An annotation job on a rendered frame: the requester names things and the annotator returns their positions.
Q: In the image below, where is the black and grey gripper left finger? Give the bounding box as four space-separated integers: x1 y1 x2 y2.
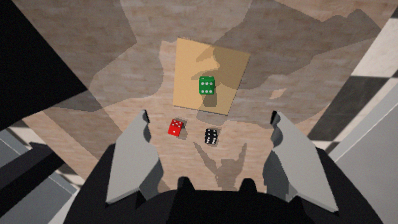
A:
63 109 164 224

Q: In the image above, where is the tan flat mat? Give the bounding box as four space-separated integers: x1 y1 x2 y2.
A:
173 37 251 115

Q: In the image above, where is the red die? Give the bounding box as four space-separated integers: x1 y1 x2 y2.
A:
168 119 183 136

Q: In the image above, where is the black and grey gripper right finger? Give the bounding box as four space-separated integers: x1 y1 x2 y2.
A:
262 110 383 224

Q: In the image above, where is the green die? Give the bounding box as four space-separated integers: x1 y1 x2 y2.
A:
199 76 215 95

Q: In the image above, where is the black die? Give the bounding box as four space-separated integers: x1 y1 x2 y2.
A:
205 129 217 144

